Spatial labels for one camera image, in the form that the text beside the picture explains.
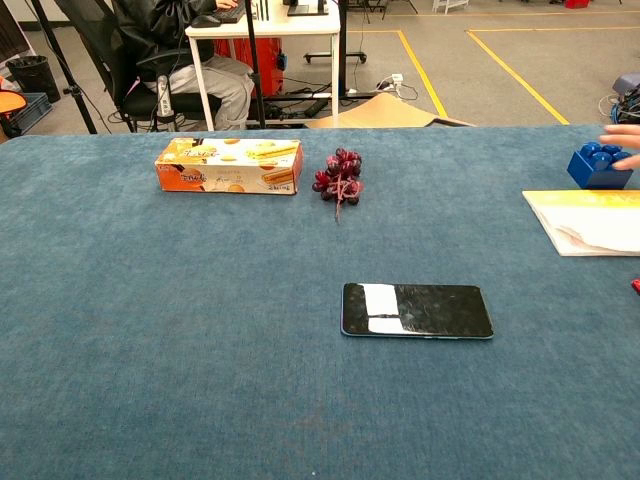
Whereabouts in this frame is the white metal rack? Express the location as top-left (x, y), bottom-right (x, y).
top-left (431, 0), bottom-right (472, 15)

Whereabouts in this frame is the black office chair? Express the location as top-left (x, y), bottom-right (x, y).
top-left (54, 0), bottom-right (224, 134)

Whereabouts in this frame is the bunch of red grapes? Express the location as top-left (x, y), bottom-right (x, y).
top-left (312, 147), bottom-right (364, 224)

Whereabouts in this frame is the bundle of blue white cables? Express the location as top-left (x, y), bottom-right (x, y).
top-left (597, 87), bottom-right (640, 126)

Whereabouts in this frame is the black monitor base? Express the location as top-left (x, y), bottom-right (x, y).
top-left (286, 0), bottom-right (331, 18)

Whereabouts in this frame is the red cabinet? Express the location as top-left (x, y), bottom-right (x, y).
top-left (214, 36), bottom-right (287, 99)

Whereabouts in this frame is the orange black round object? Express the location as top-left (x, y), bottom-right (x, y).
top-left (0, 88), bottom-right (29, 120)

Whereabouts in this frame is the black rolling stand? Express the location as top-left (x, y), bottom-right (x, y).
top-left (303, 0), bottom-right (369, 99)

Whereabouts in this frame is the white yellow booklet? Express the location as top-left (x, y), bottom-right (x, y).
top-left (522, 188), bottom-right (640, 258)

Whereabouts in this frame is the seated person in black jacket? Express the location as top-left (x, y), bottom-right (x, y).
top-left (112, 0), bottom-right (256, 132)

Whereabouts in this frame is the blue tablecloth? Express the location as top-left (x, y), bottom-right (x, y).
top-left (0, 124), bottom-right (640, 480)

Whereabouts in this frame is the white desk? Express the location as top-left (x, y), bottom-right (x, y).
top-left (184, 0), bottom-right (342, 132)

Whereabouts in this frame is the black vertical pole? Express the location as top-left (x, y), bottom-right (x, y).
top-left (243, 0), bottom-right (269, 129)

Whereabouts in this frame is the blue toy building brick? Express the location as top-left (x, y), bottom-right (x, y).
top-left (566, 141), bottom-right (635, 190)

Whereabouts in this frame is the black tripod stand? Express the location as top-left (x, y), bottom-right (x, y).
top-left (29, 0), bottom-right (99, 135)

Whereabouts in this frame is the blue plastic crate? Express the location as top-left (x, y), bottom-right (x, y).
top-left (9, 92), bottom-right (54, 136)

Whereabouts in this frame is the brown cardboard sheet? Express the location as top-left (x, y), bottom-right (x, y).
top-left (302, 92), bottom-right (476, 130)

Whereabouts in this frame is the grey device housing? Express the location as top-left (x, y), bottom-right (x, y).
top-left (611, 71), bottom-right (640, 97)

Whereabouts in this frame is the black trash bin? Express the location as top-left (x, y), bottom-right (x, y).
top-left (5, 54), bottom-right (62, 104)

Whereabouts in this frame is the orange biscuit box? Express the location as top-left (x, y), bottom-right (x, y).
top-left (154, 137), bottom-right (305, 196)

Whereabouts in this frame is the black keyboard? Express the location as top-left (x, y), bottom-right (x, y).
top-left (212, 0), bottom-right (248, 25)

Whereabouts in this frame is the blue smartphone with black screen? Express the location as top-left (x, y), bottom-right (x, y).
top-left (340, 282), bottom-right (495, 341)

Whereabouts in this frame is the bare person hand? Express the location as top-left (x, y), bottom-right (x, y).
top-left (599, 123), bottom-right (640, 172)

